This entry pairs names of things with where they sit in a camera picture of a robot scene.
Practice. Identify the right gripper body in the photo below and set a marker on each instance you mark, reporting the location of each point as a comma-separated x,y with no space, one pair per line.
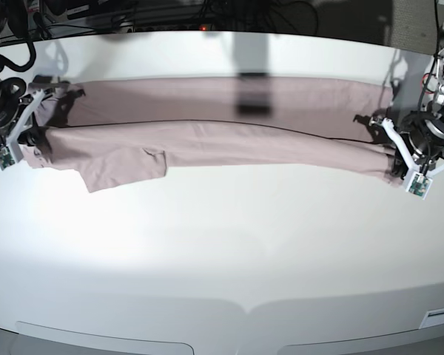
19,113

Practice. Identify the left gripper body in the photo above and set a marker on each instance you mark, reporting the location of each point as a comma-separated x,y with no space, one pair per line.
419,139

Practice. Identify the mauve T-shirt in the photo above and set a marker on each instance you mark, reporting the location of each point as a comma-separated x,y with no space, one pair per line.
119,132

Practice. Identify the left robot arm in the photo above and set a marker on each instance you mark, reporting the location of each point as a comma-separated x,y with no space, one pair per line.
431,99

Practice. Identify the power strip with red light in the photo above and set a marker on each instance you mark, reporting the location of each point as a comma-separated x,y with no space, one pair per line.
173,27

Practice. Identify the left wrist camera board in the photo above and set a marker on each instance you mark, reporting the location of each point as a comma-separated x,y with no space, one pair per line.
417,184

